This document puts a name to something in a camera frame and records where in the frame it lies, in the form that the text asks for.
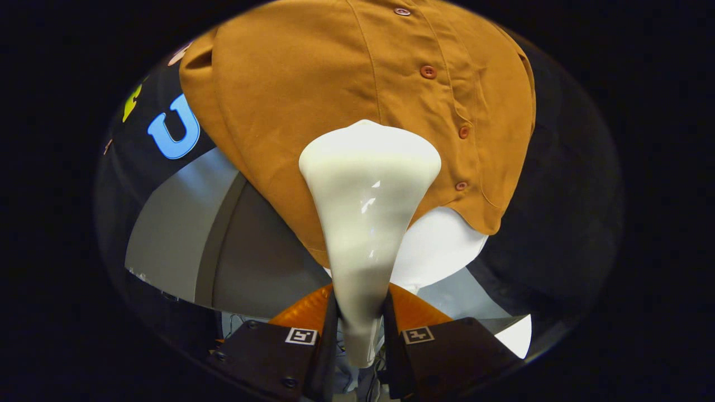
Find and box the white mannequin torso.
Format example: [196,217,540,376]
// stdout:
[390,207,490,295]

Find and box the white paper sheet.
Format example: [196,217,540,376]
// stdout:
[494,314,533,359]

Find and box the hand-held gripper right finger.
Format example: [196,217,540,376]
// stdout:
[382,283,523,400]

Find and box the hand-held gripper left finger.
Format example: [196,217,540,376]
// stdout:
[205,283,338,400]

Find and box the grey cabinet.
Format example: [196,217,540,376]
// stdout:
[124,146,520,336]

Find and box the orange button-up shirt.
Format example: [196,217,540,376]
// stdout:
[179,0,537,269]

